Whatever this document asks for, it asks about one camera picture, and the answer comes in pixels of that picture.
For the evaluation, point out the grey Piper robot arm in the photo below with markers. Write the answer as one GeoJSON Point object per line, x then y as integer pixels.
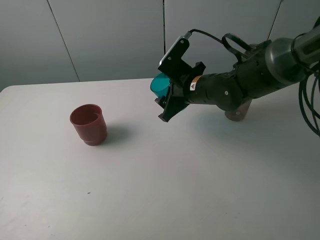
{"type": "Point", "coordinates": [260, 69]}

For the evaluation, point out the clear plastic water bottle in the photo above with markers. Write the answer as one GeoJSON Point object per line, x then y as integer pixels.
{"type": "Point", "coordinates": [240, 113]}

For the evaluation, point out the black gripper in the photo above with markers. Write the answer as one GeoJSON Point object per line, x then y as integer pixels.
{"type": "Point", "coordinates": [187, 89]}

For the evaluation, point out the teal transparent cup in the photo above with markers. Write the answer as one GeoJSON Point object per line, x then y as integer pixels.
{"type": "Point", "coordinates": [160, 85]}

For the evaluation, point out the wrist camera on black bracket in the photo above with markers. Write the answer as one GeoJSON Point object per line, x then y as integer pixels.
{"type": "Point", "coordinates": [172, 64]}

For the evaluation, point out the red plastic cup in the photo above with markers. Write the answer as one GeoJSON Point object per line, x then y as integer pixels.
{"type": "Point", "coordinates": [89, 123]}

